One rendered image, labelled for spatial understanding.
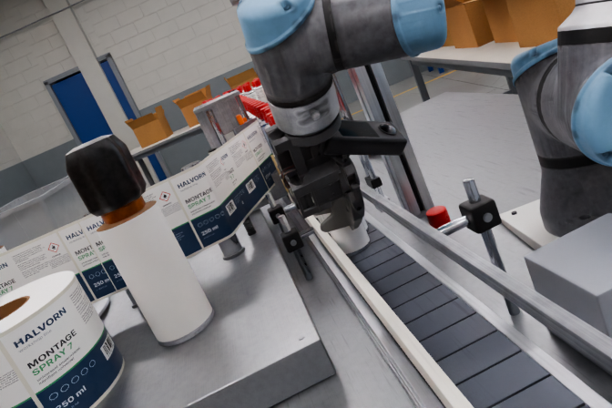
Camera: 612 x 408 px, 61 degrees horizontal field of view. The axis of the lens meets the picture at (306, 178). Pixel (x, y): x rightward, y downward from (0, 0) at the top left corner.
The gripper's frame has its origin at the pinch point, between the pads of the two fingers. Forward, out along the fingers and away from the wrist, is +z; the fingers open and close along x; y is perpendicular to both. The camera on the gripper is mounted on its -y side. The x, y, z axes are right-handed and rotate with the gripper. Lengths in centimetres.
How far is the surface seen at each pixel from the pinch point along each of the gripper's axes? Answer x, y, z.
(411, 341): 25.6, 4.4, -12.5
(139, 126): -499, 98, 277
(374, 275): 8.8, 1.7, 1.2
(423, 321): 21.2, 1.1, -6.0
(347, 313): 8.4, 6.8, 7.2
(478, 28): -170, -135, 106
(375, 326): 18.1, 5.5, -3.9
